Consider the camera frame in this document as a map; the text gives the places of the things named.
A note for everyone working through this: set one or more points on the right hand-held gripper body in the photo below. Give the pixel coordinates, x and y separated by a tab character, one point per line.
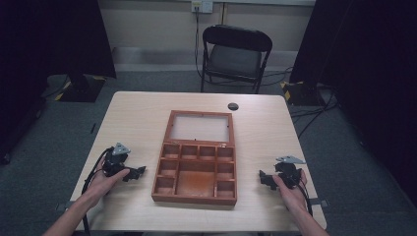
288	170

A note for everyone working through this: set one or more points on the black floor tape strip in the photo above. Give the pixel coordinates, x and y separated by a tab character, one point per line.
93	128

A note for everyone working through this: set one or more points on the wooden compartment box with lid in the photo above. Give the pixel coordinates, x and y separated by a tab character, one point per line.
196	183

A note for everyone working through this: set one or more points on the grey table edge bracket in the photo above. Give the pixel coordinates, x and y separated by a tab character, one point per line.
62	206
322	202

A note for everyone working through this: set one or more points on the white wall socket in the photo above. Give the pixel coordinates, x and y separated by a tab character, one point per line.
202	6

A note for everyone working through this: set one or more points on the person's right hand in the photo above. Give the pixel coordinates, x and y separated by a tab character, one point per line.
291	196

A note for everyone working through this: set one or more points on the person's left hand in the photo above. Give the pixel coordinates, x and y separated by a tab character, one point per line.
101	185

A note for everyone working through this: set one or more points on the black stand base yellow stripes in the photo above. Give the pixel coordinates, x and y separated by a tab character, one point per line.
82	88
300	93

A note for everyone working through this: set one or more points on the black folding chair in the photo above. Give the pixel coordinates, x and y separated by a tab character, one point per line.
234	59

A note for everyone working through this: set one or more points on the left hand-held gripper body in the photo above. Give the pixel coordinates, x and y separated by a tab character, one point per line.
114	163

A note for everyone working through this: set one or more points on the black curtain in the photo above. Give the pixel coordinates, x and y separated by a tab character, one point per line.
370	82
49	39

